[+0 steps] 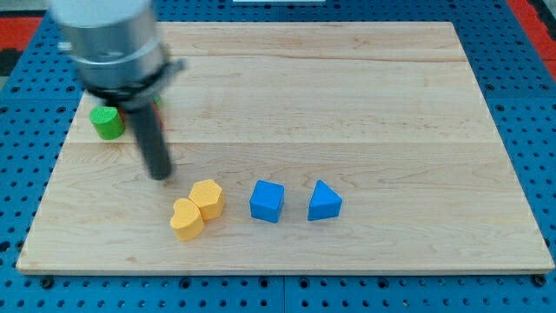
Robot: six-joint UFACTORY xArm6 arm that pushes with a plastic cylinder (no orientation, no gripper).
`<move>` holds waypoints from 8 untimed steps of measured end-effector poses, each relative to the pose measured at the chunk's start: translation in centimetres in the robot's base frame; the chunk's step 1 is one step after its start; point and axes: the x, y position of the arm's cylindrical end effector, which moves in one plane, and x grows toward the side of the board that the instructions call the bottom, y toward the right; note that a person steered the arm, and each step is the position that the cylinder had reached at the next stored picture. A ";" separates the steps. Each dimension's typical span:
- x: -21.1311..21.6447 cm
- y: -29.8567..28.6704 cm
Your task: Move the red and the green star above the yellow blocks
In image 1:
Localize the yellow heart block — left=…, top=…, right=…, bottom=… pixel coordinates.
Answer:
left=169, top=198, right=205, bottom=241

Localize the wooden board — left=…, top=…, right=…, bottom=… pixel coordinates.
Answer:
left=17, top=22, right=554, bottom=276

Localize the yellow hexagon block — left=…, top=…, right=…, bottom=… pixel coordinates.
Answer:
left=189, top=179, right=225, bottom=221

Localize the blue cube block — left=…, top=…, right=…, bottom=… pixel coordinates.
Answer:
left=249, top=180, right=285, bottom=223

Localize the green cylinder block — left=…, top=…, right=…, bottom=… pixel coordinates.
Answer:
left=89, top=106, right=125, bottom=140

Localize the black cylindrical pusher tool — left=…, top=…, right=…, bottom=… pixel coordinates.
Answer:
left=121, top=100, right=173, bottom=181

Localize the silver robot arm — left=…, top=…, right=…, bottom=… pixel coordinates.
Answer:
left=49, top=0, right=185, bottom=101

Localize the green star block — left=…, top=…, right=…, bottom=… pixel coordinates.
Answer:
left=154, top=96, right=162, bottom=109

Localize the blue triangle block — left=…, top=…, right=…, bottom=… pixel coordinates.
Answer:
left=308, top=180, right=342, bottom=221

